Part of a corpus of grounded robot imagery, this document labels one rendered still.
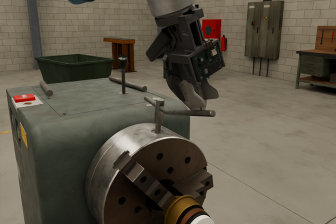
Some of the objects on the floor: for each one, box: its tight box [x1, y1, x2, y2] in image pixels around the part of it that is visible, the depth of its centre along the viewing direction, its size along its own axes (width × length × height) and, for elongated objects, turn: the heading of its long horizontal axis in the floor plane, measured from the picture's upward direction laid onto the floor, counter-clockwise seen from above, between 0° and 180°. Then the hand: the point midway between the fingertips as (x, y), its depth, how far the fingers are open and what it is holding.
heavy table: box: [103, 38, 137, 73], centre depth 959 cm, size 161×44×100 cm, turn 34°
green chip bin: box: [35, 54, 116, 84], centre depth 562 cm, size 134×94×85 cm
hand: (197, 108), depth 59 cm, fingers closed
